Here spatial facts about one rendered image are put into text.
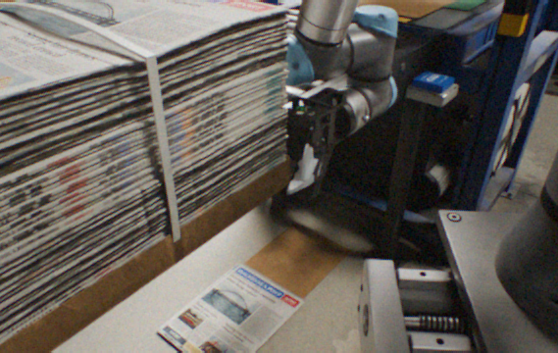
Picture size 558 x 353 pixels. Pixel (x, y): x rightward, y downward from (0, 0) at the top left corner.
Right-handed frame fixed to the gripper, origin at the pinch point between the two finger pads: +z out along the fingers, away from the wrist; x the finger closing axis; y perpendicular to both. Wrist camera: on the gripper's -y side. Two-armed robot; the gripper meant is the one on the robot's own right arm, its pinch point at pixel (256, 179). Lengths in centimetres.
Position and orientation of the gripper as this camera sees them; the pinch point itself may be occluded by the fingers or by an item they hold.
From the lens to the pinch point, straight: 63.0
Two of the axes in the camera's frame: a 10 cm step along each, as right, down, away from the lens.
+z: -6.3, 4.3, -6.4
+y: 0.0, -8.3, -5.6
